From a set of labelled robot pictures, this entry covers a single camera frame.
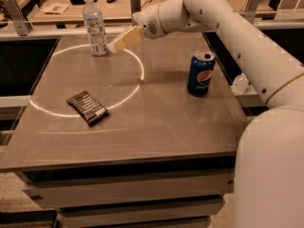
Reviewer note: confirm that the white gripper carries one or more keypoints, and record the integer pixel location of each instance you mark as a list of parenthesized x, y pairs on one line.
[(146, 22)]

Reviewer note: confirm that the clear plastic water bottle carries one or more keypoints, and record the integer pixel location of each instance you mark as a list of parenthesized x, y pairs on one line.
[(94, 23)]

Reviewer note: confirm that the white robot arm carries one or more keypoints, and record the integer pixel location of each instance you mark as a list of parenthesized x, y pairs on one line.
[(269, 172)]

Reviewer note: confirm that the small clear sanitizer bottle left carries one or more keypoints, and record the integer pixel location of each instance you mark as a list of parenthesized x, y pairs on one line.
[(240, 84)]

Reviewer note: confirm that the black device on back table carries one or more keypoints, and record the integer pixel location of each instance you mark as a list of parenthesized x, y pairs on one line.
[(79, 2)]

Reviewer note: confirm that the blue Pepsi can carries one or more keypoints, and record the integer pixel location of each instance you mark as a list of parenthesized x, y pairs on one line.
[(200, 73)]

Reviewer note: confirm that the paper envelope on back table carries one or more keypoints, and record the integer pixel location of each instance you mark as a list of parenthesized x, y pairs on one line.
[(56, 8)]

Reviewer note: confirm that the black snack bar wrapper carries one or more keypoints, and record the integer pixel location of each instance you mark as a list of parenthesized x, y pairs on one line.
[(87, 107)]

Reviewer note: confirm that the middle metal bracket post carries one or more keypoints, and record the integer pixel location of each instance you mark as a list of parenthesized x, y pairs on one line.
[(135, 6)]

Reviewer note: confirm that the metal bracket post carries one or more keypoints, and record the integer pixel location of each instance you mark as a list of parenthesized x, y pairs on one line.
[(21, 23), (251, 3), (135, 6)]

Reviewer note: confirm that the left metal bracket post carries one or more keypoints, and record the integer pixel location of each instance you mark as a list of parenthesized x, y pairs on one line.
[(21, 23)]

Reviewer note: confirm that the right metal bracket post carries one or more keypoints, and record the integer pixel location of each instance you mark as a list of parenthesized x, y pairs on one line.
[(251, 3)]

